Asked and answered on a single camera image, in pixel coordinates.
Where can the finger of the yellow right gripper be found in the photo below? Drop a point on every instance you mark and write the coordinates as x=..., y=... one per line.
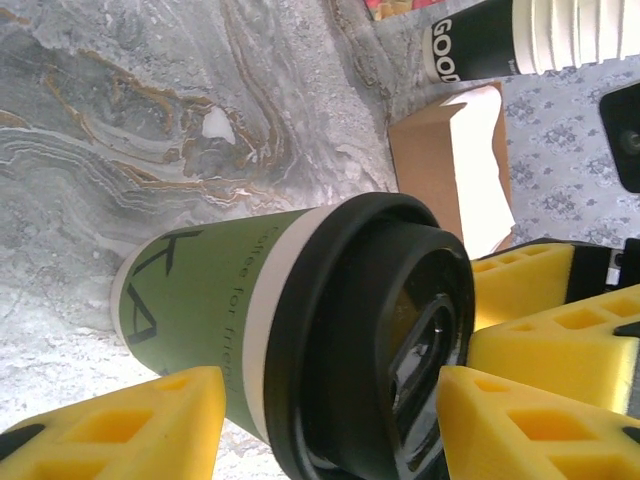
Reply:
x=525, y=290
x=550, y=360

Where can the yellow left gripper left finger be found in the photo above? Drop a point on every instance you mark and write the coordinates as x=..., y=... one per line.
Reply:
x=125, y=435

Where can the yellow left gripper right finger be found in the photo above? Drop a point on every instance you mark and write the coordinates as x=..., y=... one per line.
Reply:
x=500, y=450

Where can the green paper coffee cup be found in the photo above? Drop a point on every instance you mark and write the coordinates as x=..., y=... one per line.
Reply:
x=200, y=300

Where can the black plastic cup lid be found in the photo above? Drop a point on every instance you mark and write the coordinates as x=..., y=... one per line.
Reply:
x=350, y=325

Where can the brown cardboard tray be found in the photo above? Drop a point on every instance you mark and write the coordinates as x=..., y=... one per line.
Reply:
x=420, y=165

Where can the black white paper cup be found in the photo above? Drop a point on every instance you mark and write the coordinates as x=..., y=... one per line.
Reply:
x=475, y=40
x=589, y=32
x=562, y=35

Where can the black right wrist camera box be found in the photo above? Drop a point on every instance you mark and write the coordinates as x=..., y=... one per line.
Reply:
x=622, y=140

